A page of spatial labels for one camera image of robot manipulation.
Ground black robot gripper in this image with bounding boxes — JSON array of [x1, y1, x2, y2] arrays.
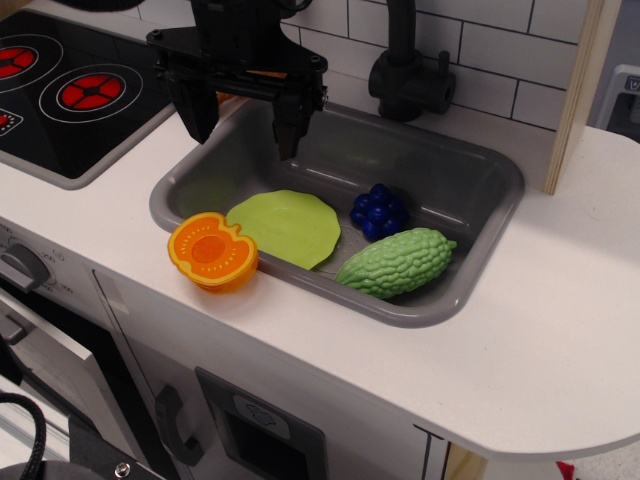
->
[[147, 1, 328, 160]]

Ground blue toy blueberries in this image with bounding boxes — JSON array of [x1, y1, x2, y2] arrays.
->
[[350, 183, 410, 242]]

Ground light green plastic plate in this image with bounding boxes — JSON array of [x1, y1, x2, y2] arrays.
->
[[227, 190, 341, 270]]

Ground grey toy sink basin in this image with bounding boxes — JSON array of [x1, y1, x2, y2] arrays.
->
[[149, 100, 524, 328]]

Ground brown toy chicken drumstick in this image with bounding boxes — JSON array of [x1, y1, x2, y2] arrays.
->
[[216, 70, 287, 104]]

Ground orange toy pumpkin half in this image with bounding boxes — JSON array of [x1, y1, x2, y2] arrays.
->
[[168, 212, 259, 294]]

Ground black toy faucet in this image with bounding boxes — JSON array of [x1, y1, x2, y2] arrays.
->
[[368, 1, 456, 122]]

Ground black toy stove top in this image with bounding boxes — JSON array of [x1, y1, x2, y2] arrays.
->
[[1, 10, 174, 190]]

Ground green toy bitter melon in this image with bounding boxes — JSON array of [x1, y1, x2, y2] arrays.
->
[[335, 228, 457, 300]]

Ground grey oven knob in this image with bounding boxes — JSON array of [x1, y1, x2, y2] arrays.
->
[[1, 244, 51, 293]]

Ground grey oven door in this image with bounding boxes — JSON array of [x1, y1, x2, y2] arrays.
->
[[1, 291, 142, 458]]

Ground grey dishwasher panel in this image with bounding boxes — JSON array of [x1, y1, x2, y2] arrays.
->
[[195, 367, 329, 479]]

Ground grey appliance in background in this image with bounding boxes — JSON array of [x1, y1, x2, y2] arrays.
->
[[595, 64, 639, 143]]

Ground grey cabinet door handle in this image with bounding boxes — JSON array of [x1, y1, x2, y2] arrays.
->
[[154, 385, 204, 467]]

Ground light wooden side post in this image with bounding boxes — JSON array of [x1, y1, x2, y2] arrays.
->
[[541, 0, 621, 196]]

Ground black braided cable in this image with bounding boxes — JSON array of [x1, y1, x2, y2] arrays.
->
[[0, 392, 48, 479]]

